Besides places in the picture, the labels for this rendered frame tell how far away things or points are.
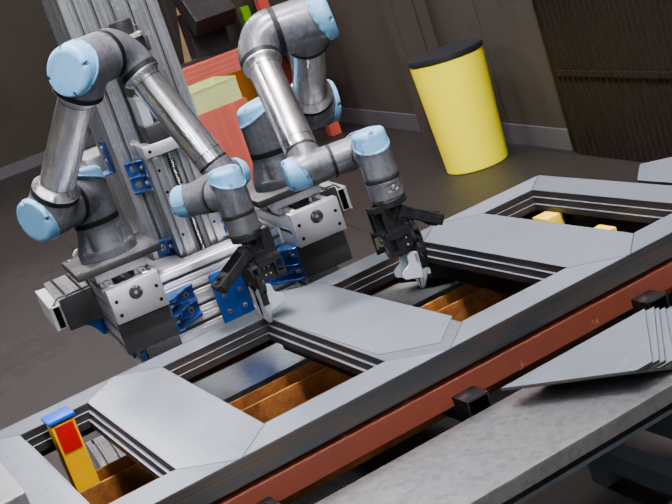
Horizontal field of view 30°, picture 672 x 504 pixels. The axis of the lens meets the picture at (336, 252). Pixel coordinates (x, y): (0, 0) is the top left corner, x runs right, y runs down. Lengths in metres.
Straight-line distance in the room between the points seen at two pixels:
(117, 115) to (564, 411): 1.60
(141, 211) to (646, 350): 1.58
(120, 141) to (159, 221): 0.24
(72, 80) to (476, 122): 4.54
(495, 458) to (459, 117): 5.10
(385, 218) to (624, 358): 0.64
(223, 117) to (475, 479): 6.81
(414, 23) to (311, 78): 4.97
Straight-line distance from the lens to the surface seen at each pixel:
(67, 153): 2.97
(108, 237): 3.18
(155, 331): 3.14
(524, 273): 2.70
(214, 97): 8.74
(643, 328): 2.38
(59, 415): 2.67
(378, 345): 2.46
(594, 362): 2.29
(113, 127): 3.35
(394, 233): 2.63
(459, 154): 7.20
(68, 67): 2.84
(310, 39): 2.93
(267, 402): 2.79
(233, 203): 2.74
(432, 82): 7.11
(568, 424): 2.19
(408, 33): 8.06
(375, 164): 2.60
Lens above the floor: 1.70
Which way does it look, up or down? 15 degrees down
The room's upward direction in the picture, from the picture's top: 19 degrees counter-clockwise
